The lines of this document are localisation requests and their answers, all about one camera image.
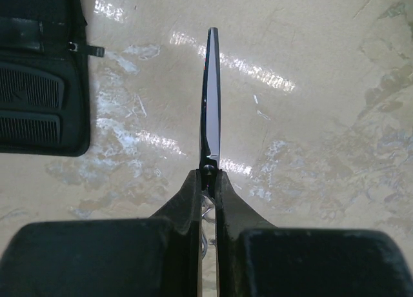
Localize silver scissors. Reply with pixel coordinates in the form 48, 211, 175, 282
198, 26, 222, 252

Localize black straight comb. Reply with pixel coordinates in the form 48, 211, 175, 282
1, 111, 61, 147

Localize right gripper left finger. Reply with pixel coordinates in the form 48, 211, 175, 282
1, 170, 202, 296

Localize black tool case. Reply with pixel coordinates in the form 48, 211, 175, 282
1, 0, 105, 157

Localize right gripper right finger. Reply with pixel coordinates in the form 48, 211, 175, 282
215, 171, 412, 296

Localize black handled comb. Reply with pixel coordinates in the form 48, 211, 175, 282
1, 62, 65, 109

